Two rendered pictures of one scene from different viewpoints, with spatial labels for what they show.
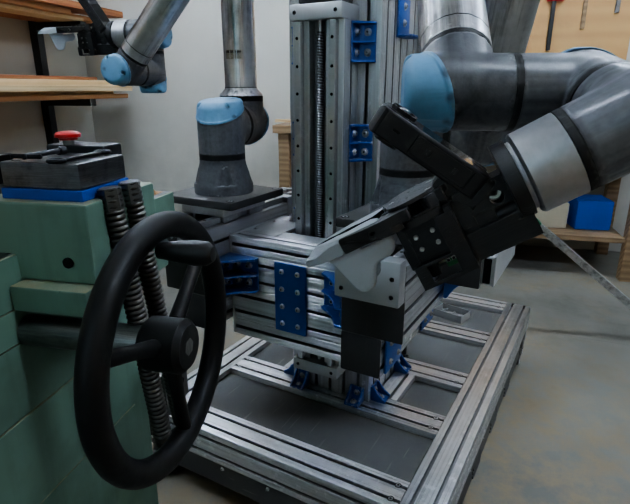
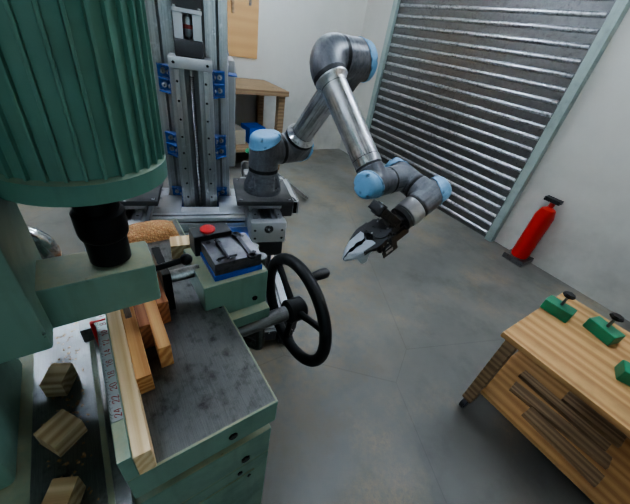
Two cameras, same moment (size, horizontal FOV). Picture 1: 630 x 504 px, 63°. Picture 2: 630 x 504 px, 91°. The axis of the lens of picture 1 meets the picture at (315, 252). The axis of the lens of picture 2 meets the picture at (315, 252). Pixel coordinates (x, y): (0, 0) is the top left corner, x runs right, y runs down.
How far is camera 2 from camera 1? 66 cm
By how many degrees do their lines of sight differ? 49
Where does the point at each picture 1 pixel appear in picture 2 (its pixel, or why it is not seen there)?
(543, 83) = (402, 181)
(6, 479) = not seen: hidden behind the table
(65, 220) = (256, 280)
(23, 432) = not seen: hidden behind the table
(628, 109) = (435, 199)
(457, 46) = (381, 169)
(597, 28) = (241, 14)
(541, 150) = (417, 213)
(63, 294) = (259, 312)
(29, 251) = (233, 301)
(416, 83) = (376, 188)
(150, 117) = not seen: outside the picture
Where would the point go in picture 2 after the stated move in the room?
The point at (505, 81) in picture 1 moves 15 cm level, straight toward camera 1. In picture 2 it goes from (395, 182) to (435, 209)
